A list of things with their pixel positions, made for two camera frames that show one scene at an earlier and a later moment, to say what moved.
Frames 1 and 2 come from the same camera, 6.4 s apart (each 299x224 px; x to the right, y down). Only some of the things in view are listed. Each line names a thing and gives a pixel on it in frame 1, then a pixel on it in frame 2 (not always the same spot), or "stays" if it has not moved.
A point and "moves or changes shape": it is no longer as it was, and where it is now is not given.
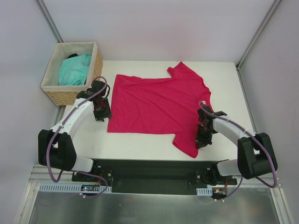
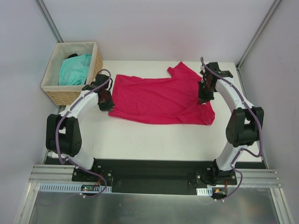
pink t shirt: x=161 y=105 moves or changes shape
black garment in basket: x=73 y=55 stays
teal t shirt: x=74 y=71 stays
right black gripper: x=203 y=136 -> x=203 y=93
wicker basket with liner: x=73 y=67 stays
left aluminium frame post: x=49 y=21 stays
